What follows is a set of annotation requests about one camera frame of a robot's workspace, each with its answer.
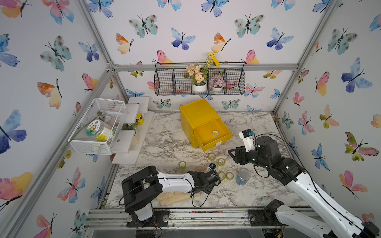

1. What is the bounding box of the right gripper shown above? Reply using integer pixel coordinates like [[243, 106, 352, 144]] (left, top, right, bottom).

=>
[[228, 145, 271, 173]]

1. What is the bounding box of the yellow-green tape roll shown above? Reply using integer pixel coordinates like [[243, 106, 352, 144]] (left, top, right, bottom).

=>
[[178, 161, 187, 170], [217, 158, 226, 167], [208, 153, 216, 161], [218, 172, 226, 180], [226, 172, 234, 181]]

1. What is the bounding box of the clear tape roll bottom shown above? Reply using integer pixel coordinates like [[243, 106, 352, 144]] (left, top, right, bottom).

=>
[[212, 130, 219, 137]]

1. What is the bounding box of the yellow three-drawer cabinet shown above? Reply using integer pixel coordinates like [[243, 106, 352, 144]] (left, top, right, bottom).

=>
[[180, 99, 233, 152]]

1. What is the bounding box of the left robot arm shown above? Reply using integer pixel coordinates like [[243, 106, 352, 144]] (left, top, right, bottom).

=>
[[119, 163, 221, 222]]

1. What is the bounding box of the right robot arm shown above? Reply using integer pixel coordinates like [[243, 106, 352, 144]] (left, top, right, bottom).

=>
[[228, 130, 381, 238]]

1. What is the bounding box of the orange tape roll right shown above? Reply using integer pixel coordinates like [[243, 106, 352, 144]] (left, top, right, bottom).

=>
[[195, 166, 205, 173]]

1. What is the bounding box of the yellow-green tape roll top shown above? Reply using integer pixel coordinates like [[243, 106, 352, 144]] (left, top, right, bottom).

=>
[[208, 153, 216, 161]]

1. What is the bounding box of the blue tin can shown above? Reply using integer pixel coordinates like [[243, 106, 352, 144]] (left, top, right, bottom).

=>
[[236, 170, 251, 185]]

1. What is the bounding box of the purple flowers small pot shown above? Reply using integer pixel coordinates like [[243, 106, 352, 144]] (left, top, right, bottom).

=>
[[210, 74, 227, 92]]

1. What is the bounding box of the white stepped shelf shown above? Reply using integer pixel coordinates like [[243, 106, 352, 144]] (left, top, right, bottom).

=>
[[111, 97, 154, 165]]

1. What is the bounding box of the yellow toy figure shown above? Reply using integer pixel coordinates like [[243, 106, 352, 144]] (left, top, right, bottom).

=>
[[135, 113, 144, 126]]

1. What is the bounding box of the peach flowers white pot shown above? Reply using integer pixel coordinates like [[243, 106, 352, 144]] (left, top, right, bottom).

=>
[[184, 63, 207, 93]]

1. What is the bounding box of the small green plant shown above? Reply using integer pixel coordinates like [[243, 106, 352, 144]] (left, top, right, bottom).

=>
[[121, 123, 137, 131]]

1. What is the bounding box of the yellow artificial flower stem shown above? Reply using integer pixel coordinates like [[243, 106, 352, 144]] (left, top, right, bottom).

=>
[[203, 52, 220, 74]]

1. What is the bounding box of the clear acrylic box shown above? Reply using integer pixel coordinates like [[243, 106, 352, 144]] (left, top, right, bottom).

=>
[[68, 98, 126, 155]]

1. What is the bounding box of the green lid jar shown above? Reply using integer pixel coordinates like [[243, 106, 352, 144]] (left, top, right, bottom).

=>
[[86, 120, 115, 142]]

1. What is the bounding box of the black wire wall basket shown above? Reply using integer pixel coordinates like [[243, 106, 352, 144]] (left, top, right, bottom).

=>
[[153, 63, 246, 96]]

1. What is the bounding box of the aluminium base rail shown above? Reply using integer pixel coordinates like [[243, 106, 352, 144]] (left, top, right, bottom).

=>
[[84, 207, 328, 231]]

